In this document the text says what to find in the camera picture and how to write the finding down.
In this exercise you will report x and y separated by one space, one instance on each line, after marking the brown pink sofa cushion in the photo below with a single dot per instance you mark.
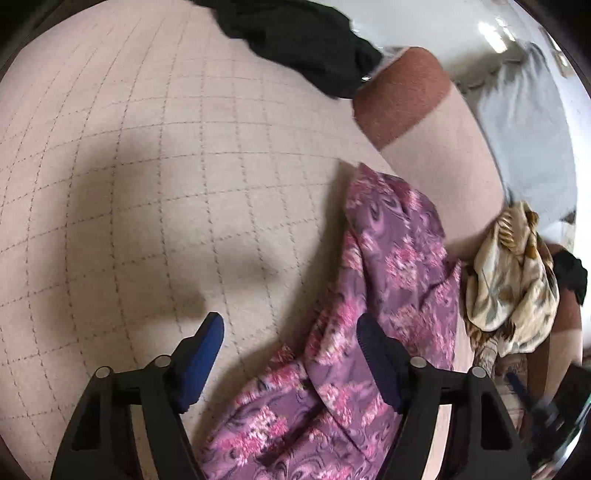
565 337
429 138

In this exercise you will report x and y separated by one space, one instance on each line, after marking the striped patterned cushion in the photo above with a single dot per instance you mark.
490 356

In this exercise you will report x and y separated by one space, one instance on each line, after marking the grey cushion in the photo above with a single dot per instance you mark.
521 129

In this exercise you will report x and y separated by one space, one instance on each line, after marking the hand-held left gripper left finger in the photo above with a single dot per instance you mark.
206 349

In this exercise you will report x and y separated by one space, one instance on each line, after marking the dark cloth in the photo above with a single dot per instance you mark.
570 277

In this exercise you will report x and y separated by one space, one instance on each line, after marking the purple floral garment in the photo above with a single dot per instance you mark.
369 258

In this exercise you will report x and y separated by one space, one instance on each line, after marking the black cloth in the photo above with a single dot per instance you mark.
300 41

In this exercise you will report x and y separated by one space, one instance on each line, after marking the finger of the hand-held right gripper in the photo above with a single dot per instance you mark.
524 394

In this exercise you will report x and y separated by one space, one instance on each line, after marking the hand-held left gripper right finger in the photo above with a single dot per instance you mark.
375 353

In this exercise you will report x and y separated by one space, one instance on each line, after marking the beige floral cloth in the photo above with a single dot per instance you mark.
503 286

